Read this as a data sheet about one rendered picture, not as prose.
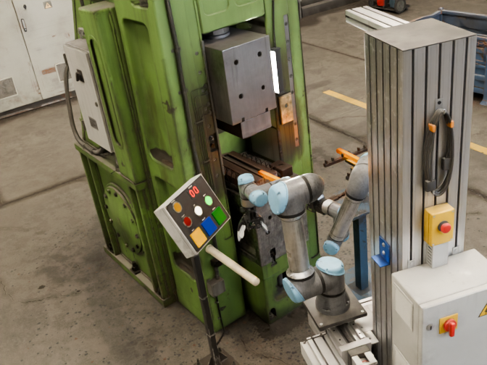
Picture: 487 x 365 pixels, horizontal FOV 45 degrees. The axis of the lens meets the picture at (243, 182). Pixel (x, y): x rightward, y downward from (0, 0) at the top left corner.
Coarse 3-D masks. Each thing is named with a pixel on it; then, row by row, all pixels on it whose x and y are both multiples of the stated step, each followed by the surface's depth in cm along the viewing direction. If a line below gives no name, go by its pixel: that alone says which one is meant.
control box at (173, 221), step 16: (176, 192) 294; (192, 192) 293; (208, 192) 302; (160, 208) 280; (192, 208) 290; (208, 208) 298; (224, 208) 306; (176, 224) 279; (192, 224) 287; (224, 224) 302; (176, 240) 284; (192, 240) 283; (208, 240) 290
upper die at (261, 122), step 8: (216, 120) 331; (248, 120) 314; (256, 120) 317; (264, 120) 320; (224, 128) 327; (232, 128) 320; (240, 128) 314; (248, 128) 315; (256, 128) 319; (264, 128) 322; (240, 136) 317; (248, 136) 317
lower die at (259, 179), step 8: (232, 152) 367; (224, 160) 359; (232, 160) 356; (248, 160) 355; (224, 168) 352; (232, 168) 349; (240, 168) 348; (248, 168) 344; (264, 168) 343; (232, 176) 342; (256, 176) 337; (256, 184) 332
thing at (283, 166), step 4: (280, 160) 352; (272, 164) 349; (276, 164) 348; (280, 164) 348; (284, 164) 347; (288, 164) 346; (272, 168) 348; (276, 168) 345; (280, 168) 343; (284, 168) 343; (288, 168) 344; (292, 168) 346; (280, 172) 342; (284, 172) 343; (288, 172) 345; (292, 172) 347; (280, 176) 344; (284, 176) 344; (288, 176) 346
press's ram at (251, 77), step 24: (216, 48) 295; (240, 48) 296; (264, 48) 305; (216, 72) 301; (240, 72) 300; (264, 72) 310; (216, 96) 311; (240, 96) 306; (264, 96) 315; (240, 120) 310
